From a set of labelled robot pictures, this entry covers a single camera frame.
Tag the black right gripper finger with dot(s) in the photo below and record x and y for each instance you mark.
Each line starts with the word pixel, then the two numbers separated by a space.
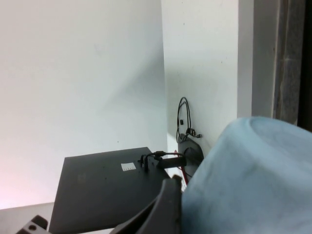
pixel 158 209

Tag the light blue marbled cup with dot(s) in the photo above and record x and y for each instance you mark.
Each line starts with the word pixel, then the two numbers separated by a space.
pixel 248 182

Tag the black monitor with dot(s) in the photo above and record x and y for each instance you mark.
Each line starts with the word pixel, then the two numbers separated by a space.
pixel 102 190

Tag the grey bracket with hole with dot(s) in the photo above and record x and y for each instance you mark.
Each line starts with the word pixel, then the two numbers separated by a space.
pixel 31 225

